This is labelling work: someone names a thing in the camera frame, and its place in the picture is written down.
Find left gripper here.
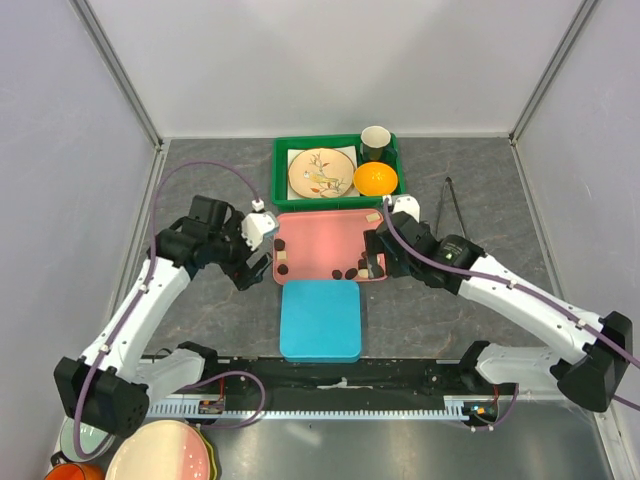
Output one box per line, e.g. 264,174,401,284
209,212,273,291

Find pink chocolate tray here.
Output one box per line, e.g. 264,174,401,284
272,208,387,285

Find blue tin lid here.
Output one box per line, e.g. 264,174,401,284
278,279,363,364

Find metal tongs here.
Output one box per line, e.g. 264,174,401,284
433,176,469,236

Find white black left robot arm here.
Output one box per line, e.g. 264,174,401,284
54,195,279,438

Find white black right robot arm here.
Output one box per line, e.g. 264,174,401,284
375,212,639,412

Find yellow bowl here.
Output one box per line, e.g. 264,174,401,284
353,162,398,196

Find decorated ceramic plate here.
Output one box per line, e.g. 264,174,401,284
286,148,355,199

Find green mug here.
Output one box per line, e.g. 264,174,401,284
360,126,398,164

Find green plastic crate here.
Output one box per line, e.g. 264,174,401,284
270,133,382,213

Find pink white plate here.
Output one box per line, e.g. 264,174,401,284
106,420,218,480

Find pale green bowl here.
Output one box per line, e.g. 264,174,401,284
59,418,115,462

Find orange red mug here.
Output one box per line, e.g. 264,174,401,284
44,452,106,480

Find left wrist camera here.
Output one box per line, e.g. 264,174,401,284
241,211,280,251

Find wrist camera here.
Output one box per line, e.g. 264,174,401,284
241,211,280,251
390,194,421,222

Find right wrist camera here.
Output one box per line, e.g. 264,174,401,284
390,194,421,222

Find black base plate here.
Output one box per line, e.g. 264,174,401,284
162,355,521,401

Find slotted cable duct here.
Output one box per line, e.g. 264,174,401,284
146,396,489,422

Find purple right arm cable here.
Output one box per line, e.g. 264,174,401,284
382,194,640,434

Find aluminium frame rail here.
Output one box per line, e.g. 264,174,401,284
69,0,164,149

